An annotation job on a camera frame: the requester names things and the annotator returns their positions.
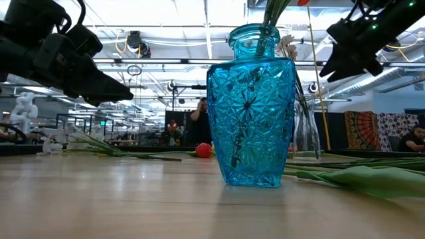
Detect background red flowers in vase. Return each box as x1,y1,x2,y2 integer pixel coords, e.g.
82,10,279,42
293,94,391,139
167,118,185,147

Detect yellow artificial tulip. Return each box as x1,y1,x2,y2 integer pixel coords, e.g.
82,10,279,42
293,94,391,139
284,155,425,200

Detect person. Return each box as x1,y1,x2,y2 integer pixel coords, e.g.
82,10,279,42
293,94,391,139
397,123,425,153
189,96,213,147

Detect white purple dotted cloth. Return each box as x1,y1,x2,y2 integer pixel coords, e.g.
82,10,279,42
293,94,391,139
377,113,420,152

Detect clear glass vase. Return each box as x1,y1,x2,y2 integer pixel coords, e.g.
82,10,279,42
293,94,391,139
293,94,322,159

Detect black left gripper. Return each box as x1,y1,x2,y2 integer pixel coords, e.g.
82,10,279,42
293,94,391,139
33,33,134,108

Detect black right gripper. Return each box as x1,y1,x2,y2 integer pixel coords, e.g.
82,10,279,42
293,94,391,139
319,18,392,83

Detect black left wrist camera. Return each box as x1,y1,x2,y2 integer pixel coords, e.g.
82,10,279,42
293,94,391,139
64,23,104,59

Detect white robot figure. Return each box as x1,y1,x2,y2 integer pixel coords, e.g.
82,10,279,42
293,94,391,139
9,92,39,131

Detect black partition panel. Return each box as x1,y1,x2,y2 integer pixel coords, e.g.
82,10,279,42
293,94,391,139
313,112,348,150

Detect orange patterned cloth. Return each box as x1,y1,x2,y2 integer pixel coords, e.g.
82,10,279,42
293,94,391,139
344,111,382,150

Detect blue cut glass vase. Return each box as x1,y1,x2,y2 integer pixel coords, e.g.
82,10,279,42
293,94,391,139
206,23,298,189

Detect black metal table frame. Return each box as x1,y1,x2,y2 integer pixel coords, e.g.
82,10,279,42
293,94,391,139
0,142,425,164

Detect red artificial flower bunch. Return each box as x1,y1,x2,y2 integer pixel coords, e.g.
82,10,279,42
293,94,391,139
255,0,312,57

